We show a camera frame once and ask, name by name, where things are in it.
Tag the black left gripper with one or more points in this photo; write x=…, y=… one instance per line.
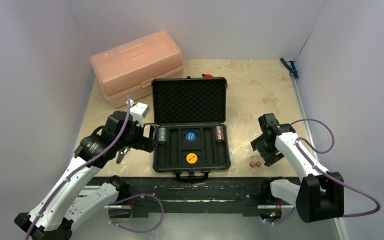
x=144, y=143

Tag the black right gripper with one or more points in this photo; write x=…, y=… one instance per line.
x=266, y=153

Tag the blue small blind button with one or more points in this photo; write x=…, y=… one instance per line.
x=190, y=136

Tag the black foam-lined poker case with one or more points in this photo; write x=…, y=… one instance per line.
x=188, y=122

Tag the yellow big blind button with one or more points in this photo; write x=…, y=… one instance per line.
x=191, y=158

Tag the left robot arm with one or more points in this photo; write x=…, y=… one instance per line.
x=60, y=213

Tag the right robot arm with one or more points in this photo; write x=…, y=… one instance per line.
x=320, y=194

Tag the pink translucent storage box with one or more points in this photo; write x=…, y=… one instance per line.
x=129, y=69

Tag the grey black handled pliers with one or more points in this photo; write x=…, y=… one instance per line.
x=121, y=154

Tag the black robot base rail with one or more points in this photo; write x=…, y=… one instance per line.
x=216, y=195

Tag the blue handled pliers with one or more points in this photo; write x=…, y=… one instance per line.
x=291, y=67

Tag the red handled cutter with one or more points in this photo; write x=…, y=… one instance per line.
x=207, y=76

